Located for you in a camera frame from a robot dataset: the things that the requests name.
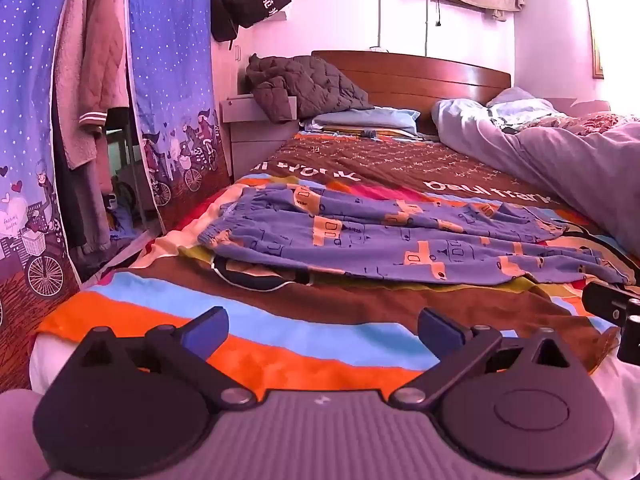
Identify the floral cloth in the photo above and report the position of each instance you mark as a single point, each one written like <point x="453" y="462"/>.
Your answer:
<point x="595" y="122"/>

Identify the lilac duvet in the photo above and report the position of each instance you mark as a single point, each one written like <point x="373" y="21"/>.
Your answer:
<point x="565" y="155"/>

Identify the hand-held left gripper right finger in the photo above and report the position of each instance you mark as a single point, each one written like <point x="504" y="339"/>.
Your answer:
<point x="440" y="330"/>

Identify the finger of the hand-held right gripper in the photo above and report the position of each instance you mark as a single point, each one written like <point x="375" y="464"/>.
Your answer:
<point x="607" y="305"/>

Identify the black hanging bag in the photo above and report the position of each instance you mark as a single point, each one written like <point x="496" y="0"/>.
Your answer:
<point x="250" y="0"/>

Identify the hanging pink clothes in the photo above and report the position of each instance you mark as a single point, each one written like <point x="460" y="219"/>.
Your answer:
<point x="87" y="85"/>

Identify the wooden bed headboard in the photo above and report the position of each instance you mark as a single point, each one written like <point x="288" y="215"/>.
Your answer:
<point x="425" y="85"/>

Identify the colourful striped blanket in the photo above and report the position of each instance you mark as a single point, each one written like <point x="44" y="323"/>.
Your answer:
<point x="300" y="320"/>

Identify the grey quilted jacket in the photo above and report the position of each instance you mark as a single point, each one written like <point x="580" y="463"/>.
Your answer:
<point x="305" y="85"/>

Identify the blue printed pants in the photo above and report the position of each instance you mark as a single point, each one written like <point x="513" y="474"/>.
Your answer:
<point x="400" y="240"/>

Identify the light blue pillow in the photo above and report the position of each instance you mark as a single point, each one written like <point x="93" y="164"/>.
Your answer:
<point x="365" y="120"/>

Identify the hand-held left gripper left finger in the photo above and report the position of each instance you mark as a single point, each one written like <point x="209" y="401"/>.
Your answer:
<point x="206" y="332"/>

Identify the framed wall picture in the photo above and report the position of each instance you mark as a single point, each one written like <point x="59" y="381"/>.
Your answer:
<point x="595" y="40"/>

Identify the white mattress sheet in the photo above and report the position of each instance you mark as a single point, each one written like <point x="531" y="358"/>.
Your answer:
<point x="620" y="400"/>

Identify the grey nightstand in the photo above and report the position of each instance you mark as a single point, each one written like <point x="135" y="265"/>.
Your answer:
<point x="260" y="130"/>

